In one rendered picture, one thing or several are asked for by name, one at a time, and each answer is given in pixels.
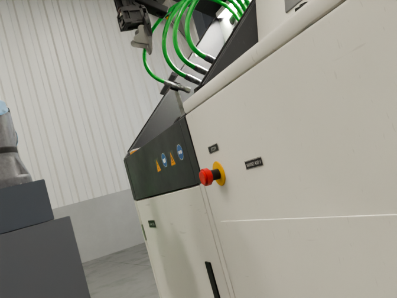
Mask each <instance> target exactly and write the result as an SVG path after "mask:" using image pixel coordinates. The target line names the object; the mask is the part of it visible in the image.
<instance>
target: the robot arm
mask: <svg viewBox="0 0 397 298"><path fill-rule="evenodd" d="M114 3H115V7H116V11H117V20H118V24H119V28H120V31H121V32H124V31H132V30H135V29H138V30H136V31H135V36H134V39H133V40H132V41H131V46H132V47H137V48H144V49H146V51H147V53H148V54H149V55H151V54H152V49H153V40H152V28H151V22H150V19H149V15H148V13H149V14H152V15H154V16H156V17H159V18H161V19H163V18H164V17H165V16H166V15H167V13H168V9H169V8H168V7H167V6H165V5H163V4H160V3H158V2H155V1H153V0H114ZM17 145H18V134H17V132H16V130H15V128H14V124H13V121H12V116H11V113H10V110H9V107H7V106H6V103H5V102H4V101H2V100H1V97H0V189H3V188H6V187H11V186H15V185H19V184H24V183H28V182H33V180H32V177H31V175H30V173H29V171H28V170H27V168H26V167H25V166H24V163H23V162H22V161H21V159H20V157H19V155H18V150H17Z"/></svg>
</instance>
